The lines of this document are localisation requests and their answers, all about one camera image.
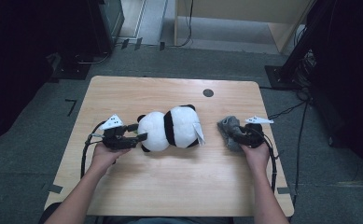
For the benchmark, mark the person's right hand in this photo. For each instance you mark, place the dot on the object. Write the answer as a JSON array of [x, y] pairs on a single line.
[[257, 158]]

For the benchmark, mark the dark round table grommet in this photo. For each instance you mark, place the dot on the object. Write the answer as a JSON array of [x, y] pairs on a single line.
[[208, 92]]

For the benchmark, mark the black cabinet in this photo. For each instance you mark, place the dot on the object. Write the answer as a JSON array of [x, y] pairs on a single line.
[[107, 25]]

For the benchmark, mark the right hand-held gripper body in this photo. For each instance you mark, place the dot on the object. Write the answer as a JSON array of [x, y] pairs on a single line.
[[252, 137]]

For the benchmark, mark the grey cloth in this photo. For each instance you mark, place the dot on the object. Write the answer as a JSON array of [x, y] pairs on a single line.
[[226, 126]]

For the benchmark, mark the panda plush toy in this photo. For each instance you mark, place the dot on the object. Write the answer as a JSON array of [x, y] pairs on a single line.
[[182, 124]]

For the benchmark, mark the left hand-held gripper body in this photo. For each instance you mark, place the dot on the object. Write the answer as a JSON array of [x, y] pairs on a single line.
[[117, 141]]

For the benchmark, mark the light wooden cabinet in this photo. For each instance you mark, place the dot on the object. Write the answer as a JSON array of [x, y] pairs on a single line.
[[247, 9]]

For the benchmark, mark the black floor tape corner mark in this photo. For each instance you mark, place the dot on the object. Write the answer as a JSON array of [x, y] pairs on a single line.
[[73, 105]]

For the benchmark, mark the dark curtain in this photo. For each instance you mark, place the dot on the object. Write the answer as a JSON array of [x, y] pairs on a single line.
[[14, 62], [350, 77]]

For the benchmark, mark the black metal stand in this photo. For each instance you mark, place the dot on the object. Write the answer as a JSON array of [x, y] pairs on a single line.
[[278, 77]]

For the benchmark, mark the person's left hand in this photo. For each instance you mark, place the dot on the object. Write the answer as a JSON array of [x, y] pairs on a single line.
[[104, 158]]

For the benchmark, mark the black floor base plate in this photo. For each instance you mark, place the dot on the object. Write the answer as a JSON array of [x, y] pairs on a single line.
[[72, 71]]

